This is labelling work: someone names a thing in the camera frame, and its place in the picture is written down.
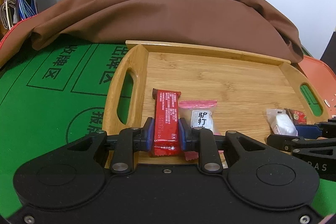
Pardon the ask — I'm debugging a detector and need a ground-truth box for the pink rice cake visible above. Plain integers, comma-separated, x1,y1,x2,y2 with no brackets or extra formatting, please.
178,100,221,161

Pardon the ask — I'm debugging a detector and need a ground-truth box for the red gold fruit candy packet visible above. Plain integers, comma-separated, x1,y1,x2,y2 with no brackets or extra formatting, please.
285,109,307,125

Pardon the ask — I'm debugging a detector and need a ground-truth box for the brown cloth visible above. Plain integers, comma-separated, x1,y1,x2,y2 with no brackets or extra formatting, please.
1,0,303,64

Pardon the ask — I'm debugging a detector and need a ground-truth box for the pile of sunflower seeds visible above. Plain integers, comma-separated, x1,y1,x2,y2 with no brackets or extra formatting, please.
324,93,336,118

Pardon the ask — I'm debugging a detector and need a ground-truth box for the blue cord bundle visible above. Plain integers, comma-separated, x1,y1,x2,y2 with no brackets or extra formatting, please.
16,0,38,21

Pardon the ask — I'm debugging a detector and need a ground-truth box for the white clear snack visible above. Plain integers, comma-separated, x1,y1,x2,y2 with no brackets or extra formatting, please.
266,109,298,136

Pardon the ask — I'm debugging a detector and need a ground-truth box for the dark wooden door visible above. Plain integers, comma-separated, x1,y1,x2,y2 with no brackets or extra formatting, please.
321,31,336,72

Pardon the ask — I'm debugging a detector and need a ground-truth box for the red snack bar wrapper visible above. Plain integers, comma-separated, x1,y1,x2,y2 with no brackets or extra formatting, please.
151,89,181,157

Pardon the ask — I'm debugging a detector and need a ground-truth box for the bamboo serving tray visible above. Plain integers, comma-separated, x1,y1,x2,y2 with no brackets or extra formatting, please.
102,40,329,142

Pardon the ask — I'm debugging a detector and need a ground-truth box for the orange plastic tray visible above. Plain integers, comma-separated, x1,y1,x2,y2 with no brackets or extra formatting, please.
299,55,336,106

